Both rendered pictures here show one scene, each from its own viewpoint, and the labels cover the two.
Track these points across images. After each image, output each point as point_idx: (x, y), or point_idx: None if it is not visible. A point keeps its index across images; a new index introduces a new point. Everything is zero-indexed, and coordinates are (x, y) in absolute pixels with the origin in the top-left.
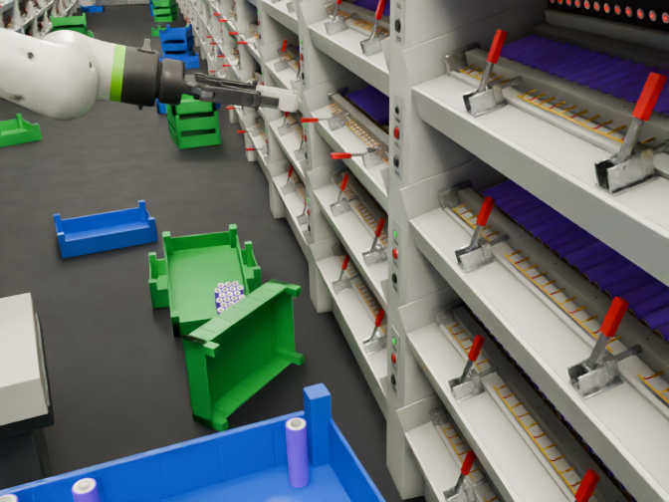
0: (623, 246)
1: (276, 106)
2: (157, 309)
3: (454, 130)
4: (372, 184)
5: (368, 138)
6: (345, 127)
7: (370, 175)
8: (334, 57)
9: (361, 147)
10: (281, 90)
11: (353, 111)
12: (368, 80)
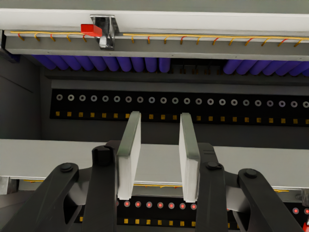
0: None
1: (106, 143)
2: None
3: None
4: (46, 0)
5: (197, 38)
6: (307, 30)
7: (59, 11)
8: (291, 155)
9: (186, 25)
10: (180, 162)
11: (306, 58)
12: (92, 147)
